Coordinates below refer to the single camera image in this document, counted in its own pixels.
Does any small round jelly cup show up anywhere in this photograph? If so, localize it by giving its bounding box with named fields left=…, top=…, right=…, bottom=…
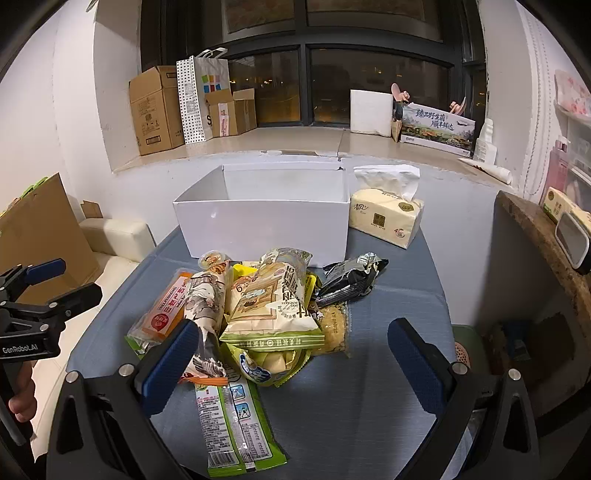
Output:
left=198, top=250, right=228, bottom=270

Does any white open storage box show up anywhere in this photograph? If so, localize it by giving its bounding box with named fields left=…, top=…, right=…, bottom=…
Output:
left=173, top=161, right=351, bottom=267

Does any small open cardboard box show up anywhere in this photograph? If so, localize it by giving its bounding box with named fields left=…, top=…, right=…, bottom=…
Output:
left=205, top=88, right=257, bottom=137

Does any black grey snack bag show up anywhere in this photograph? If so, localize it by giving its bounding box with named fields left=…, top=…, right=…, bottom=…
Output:
left=315, top=252, right=389, bottom=308

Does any white illustrated snack bag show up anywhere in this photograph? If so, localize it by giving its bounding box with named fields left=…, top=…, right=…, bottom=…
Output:
left=181, top=260, right=230, bottom=387

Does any long printed gift box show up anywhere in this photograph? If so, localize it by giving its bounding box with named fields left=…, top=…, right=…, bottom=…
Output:
left=400, top=103, right=476, bottom=157

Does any white foam box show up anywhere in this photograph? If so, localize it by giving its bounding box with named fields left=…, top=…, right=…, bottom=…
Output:
left=349, top=90, right=394, bottom=137

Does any round yellow noodle cake pack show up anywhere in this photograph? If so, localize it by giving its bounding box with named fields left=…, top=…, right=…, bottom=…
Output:
left=311, top=302, right=351, bottom=356

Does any cream green chip bag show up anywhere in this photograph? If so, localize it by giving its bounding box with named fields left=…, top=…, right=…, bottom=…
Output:
left=219, top=247, right=325, bottom=352

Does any perforated white panel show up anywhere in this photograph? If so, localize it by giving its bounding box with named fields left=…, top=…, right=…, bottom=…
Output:
left=176, top=56, right=207, bottom=144

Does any large brown cardboard box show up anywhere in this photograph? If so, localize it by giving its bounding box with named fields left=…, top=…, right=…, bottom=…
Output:
left=129, top=66, right=184, bottom=155

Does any orange Indian flying cake pack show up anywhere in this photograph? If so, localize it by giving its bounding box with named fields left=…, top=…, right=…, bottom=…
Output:
left=124, top=269, right=193, bottom=359

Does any green long snack pack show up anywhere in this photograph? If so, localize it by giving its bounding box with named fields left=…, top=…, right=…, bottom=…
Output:
left=195, top=373, right=287, bottom=478

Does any white paper shopping bag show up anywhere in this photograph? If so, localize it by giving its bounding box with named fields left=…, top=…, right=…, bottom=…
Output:
left=193, top=47, right=229, bottom=141

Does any person's left hand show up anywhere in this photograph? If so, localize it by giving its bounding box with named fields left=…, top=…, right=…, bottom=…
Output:
left=8, top=362, right=37, bottom=423

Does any yellow tissue pack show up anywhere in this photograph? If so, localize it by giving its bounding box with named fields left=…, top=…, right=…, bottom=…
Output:
left=349, top=164, right=424, bottom=249

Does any white plastic bottle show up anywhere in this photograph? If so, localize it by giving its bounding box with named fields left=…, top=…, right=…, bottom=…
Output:
left=473, top=118, right=497, bottom=165

